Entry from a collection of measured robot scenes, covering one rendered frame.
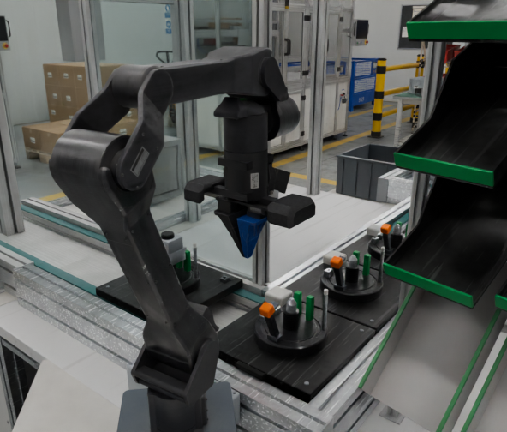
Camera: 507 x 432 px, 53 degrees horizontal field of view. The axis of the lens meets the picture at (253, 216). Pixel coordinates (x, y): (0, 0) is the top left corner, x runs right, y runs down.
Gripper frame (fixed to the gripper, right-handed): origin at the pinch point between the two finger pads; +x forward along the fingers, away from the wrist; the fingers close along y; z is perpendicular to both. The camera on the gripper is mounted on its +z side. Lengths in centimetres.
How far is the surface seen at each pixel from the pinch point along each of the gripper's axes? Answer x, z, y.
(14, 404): 65, -6, 74
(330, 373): 28.7, 13.6, -6.8
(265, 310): 18.9, 10.3, 4.4
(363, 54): 45, 1064, 513
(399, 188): 35, 137, 32
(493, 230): 0.8, 24.2, -26.2
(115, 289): 29, 10, 47
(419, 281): 5.5, 11.4, -20.7
